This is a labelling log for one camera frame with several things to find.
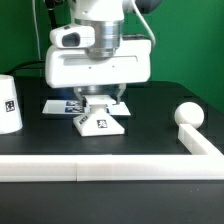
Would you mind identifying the white lamp hood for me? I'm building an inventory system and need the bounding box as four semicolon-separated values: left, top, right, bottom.
0;75;23;134

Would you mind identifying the white lamp base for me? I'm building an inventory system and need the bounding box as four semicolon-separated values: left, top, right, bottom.
73;95;125;136

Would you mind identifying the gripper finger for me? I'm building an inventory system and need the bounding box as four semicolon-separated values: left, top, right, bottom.
73;87;86;106
113;84;126;104

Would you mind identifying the white lamp bulb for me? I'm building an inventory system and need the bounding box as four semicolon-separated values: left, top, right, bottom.
174;102;204;128

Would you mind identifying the white L-shaped fence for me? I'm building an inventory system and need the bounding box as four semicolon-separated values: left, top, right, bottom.
0;124;224;182

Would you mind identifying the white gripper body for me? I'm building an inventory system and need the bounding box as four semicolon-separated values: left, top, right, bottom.
45;24;151;88

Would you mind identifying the white thin cable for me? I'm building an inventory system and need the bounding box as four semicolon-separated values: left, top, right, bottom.
31;0;42;61

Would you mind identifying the black corrugated hose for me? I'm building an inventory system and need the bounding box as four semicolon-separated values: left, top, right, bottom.
44;0;59;30

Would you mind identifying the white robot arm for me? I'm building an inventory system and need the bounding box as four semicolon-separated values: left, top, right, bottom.
45;0;163;102

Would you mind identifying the white tag sheet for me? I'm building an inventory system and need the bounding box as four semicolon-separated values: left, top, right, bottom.
43;100;131;116

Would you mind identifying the black cable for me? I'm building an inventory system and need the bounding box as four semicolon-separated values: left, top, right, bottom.
4;59;47;76

